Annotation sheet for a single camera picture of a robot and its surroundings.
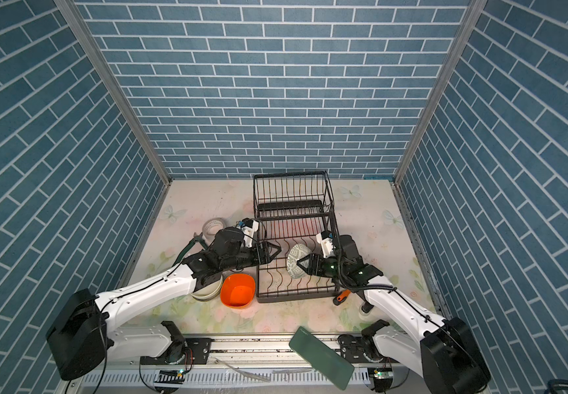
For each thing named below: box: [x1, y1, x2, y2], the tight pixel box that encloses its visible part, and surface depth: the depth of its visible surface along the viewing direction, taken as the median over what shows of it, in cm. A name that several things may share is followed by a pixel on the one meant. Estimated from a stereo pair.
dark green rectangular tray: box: [288, 326, 355, 391], surface depth 74 cm
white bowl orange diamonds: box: [286, 242, 313, 280], surface depth 86 cm
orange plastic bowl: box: [219, 273, 257, 309], surface depth 87 cm
